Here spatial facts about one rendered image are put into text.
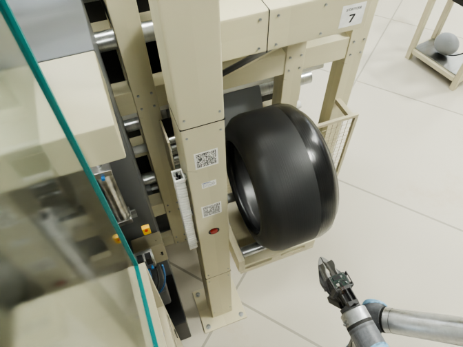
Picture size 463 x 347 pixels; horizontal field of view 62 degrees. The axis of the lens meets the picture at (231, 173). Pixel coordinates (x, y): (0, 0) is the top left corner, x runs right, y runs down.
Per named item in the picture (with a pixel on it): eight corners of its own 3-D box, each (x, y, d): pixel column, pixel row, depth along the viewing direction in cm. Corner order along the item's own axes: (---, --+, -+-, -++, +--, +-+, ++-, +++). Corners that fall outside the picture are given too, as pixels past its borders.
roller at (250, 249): (241, 260, 163) (240, 252, 161) (238, 255, 167) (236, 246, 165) (315, 234, 170) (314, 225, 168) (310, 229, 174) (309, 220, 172)
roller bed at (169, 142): (176, 184, 186) (167, 143, 162) (168, 162, 195) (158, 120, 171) (215, 172, 190) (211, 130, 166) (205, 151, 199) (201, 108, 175)
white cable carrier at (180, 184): (189, 250, 159) (174, 182, 122) (186, 239, 162) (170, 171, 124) (200, 246, 160) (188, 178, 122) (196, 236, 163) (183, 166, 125)
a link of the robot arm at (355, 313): (367, 322, 131) (342, 332, 129) (359, 308, 134) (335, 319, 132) (374, 314, 124) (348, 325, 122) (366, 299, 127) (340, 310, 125)
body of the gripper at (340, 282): (346, 268, 133) (365, 301, 126) (340, 278, 140) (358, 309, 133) (326, 275, 132) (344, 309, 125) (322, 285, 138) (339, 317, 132)
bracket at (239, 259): (238, 272, 164) (238, 262, 156) (209, 199, 187) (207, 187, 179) (246, 269, 165) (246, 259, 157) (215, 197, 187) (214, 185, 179)
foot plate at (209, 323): (205, 334, 230) (205, 332, 228) (192, 292, 245) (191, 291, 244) (247, 317, 236) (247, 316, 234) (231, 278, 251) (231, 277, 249)
